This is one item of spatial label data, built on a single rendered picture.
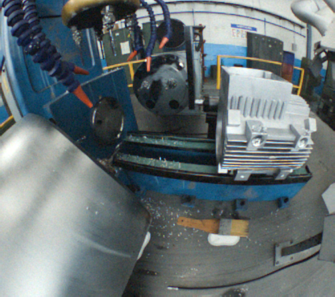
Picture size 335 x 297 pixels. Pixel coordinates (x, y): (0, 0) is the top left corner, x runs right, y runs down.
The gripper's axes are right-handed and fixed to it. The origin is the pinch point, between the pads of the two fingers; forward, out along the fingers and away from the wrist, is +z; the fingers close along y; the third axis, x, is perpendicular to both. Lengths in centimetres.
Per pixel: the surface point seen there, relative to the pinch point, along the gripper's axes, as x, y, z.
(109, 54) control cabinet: 238, 277, 119
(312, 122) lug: -3.5, -0.5, 8.7
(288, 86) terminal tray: 5.7, 1.0, 7.9
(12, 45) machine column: 62, -10, 19
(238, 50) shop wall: -94, 544, -55
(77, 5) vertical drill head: 43.4, -3.0, 10.4
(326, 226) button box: -4.4, -18.0, 14.4
